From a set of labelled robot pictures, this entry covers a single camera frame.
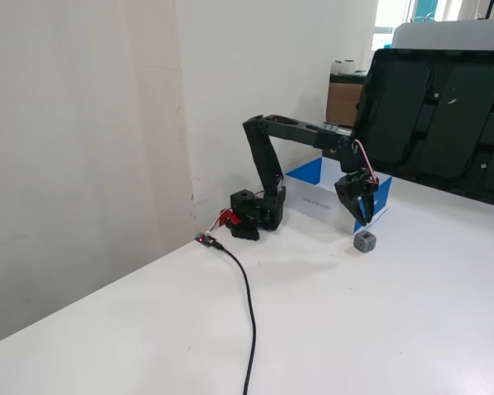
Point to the white cup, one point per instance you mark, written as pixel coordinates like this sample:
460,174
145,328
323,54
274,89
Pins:
337,67
349,66

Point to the bright window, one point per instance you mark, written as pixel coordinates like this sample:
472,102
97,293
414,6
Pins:
385,16

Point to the black plastic tray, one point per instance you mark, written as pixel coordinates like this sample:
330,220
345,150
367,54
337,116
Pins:
436,115

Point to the gray plastic lid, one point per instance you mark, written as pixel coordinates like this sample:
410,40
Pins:
448,35

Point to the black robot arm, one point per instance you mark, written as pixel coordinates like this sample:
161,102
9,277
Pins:
267,164

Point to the small controller board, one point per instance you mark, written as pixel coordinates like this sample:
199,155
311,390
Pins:
205,239

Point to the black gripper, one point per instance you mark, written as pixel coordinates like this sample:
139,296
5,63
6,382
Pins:
351,190

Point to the blue cardboard box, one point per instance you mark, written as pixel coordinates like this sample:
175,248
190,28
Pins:
313,197

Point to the gray block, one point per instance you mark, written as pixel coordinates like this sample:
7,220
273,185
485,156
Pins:
364,243

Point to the red clamp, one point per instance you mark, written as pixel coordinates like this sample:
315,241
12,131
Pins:
229,218

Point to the brown cardboard box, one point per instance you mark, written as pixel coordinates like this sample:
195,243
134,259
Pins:
341,103

